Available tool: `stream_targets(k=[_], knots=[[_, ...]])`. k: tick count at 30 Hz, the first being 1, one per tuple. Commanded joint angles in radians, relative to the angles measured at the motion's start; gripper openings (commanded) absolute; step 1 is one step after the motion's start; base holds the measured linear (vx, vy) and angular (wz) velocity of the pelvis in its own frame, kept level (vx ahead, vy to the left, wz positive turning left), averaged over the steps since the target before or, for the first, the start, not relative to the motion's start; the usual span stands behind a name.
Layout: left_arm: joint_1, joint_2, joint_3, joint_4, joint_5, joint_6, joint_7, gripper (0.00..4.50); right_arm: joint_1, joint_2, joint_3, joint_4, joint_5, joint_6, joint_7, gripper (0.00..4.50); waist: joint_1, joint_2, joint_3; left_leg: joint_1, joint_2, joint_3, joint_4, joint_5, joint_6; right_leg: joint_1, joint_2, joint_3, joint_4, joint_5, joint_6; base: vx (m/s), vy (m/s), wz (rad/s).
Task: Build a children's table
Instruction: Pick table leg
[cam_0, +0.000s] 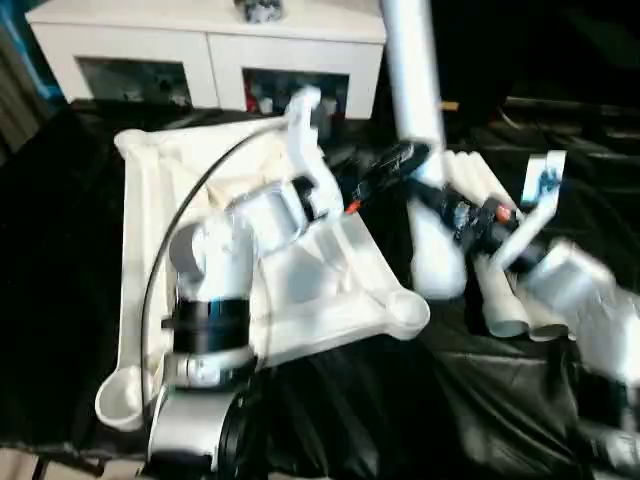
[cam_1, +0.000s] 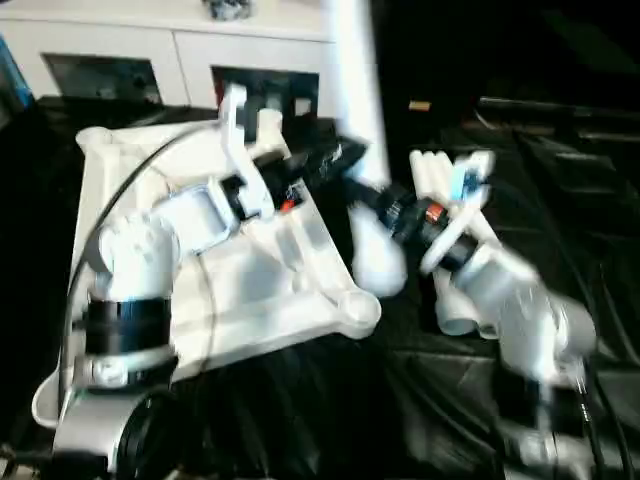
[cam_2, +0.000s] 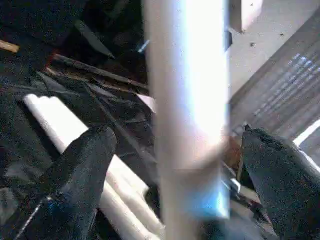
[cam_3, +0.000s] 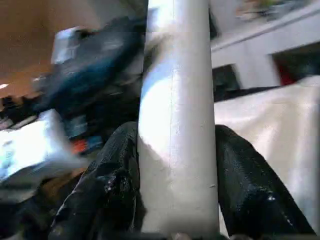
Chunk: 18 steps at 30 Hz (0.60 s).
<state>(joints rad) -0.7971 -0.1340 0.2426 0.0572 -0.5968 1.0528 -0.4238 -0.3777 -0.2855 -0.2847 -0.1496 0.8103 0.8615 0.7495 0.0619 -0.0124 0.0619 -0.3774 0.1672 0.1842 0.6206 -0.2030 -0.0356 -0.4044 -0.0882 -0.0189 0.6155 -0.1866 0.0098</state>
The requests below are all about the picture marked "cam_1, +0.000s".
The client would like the white plastic table top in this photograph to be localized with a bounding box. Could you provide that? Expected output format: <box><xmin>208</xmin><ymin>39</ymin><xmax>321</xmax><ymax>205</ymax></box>
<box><xmin>30</xmin><ymin>112</ymin><xmax>381</xmax><ymax>431</ymax></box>

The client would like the bag of black parts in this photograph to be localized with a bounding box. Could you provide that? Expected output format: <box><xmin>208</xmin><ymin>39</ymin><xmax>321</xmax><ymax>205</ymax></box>
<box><xmin>202</xmin><ymin>0</ymin><xmax>256</xmax><ymax>21</ymax></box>

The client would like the white glass-door cabinet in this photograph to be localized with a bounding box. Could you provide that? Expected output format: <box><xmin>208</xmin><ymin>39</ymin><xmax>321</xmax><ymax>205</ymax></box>
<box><xmin>0</xmin><ymin>0</ymin><xmax>381</xmax><ymax>121</ymax></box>

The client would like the black table mat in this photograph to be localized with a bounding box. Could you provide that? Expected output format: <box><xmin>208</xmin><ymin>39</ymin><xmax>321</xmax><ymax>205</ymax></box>
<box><xmin>0</xmin><ymin>94</ymin><xmax>640</xmax><ymax>480</ymax></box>

